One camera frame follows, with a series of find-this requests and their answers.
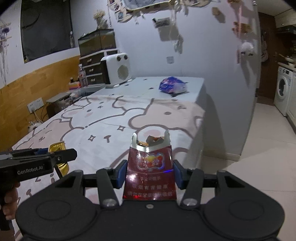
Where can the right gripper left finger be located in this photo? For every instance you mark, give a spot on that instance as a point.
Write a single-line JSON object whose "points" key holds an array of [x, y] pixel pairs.
{"points": [[107, 180]]}

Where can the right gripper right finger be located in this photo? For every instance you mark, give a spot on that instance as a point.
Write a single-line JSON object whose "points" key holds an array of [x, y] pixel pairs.
{"points": [[190, 180]]}

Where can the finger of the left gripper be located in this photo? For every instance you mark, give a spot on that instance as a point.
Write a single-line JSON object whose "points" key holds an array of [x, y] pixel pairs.
{"points": [[63, 156], [24, 152]]}

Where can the gold foil wrapper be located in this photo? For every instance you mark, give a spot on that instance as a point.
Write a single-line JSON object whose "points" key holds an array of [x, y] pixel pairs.
{"points": [[61, 168]]}

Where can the red cigarette pack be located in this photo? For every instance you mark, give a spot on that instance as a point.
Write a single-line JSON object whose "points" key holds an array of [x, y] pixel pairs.
{"points": [[150, 172]]}

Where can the person left hand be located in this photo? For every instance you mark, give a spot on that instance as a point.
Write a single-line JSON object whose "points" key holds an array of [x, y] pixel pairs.
{"points": [[10, 202]]}

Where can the cartoon bear tablecloth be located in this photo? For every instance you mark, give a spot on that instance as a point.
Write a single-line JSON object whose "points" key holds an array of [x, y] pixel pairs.
{"points": [[100, 126]]}

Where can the grey side shelf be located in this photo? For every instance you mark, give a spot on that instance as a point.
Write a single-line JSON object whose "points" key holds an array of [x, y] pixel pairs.
{"points": [[59, 97]]}

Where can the colourful striped box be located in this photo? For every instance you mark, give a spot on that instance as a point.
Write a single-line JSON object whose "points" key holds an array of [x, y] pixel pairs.
{"points": [[74, 84]]}

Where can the clear plastic water bottle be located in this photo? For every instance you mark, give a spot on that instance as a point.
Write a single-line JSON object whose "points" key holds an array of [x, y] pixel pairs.
{"points": [[82, 76]]}

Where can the blue tissue pack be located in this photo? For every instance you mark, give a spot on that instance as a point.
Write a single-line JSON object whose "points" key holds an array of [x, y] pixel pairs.
{"points": [[172, 85]]}

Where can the white black drawer cabinet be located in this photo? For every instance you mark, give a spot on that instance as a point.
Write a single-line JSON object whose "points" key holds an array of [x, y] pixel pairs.
{"points": [[91, 65]]}

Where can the white space heater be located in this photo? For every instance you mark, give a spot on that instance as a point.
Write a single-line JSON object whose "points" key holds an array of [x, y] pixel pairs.
{"points": [[116, 70]]}

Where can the white kitchen cabinet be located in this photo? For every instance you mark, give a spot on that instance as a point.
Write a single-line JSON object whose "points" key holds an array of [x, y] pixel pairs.
{"points": [[291, 109]]}

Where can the glass fish tank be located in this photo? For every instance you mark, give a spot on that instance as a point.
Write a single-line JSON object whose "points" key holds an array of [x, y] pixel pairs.
{"points": [[100, 39]]}

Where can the white washing machine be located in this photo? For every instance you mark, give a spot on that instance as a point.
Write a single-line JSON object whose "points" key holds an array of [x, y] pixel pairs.
{"points": [[283, 89]]}

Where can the white wall power socket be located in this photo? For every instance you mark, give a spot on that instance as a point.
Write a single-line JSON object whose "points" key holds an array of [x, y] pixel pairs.
{"points": [[35, 105]]}

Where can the wall light switch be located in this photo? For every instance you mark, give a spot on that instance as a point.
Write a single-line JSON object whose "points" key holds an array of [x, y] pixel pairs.
{"points": [[170, 59]]}

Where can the white plush wall toy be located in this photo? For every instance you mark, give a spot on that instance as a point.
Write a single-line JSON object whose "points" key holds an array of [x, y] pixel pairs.
{"points": [[246, 49]]}

